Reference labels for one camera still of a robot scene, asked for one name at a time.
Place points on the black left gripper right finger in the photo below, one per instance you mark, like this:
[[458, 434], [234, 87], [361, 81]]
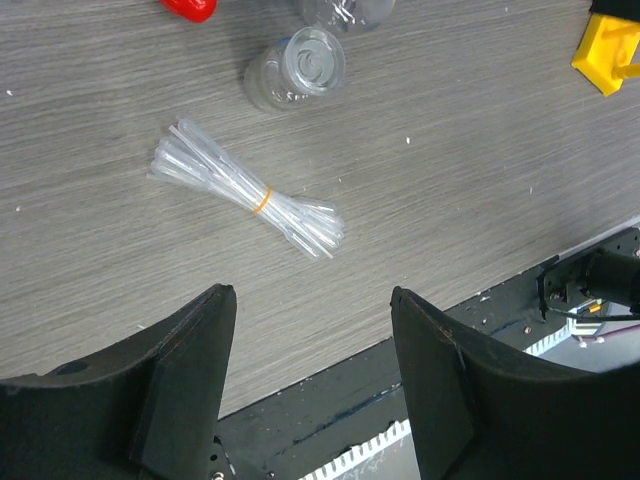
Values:
[[481, 409]]

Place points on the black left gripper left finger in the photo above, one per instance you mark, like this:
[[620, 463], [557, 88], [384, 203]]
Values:
[[145, 407]]

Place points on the bundle of plastic pipettes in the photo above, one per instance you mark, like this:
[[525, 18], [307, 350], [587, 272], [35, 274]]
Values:
[[190, 158]]

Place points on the yellow test tube rack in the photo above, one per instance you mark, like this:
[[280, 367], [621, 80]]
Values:
[[606, 52]]

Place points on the white squeeze bottle red cap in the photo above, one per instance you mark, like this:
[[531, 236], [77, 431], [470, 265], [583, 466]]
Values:
[[195, 11]]

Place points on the wide clear glass beaker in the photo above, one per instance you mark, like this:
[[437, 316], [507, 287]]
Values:
[[342, 17]]

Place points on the white slotted cable duct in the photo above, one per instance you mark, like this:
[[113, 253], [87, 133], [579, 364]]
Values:
[[391, 455]]

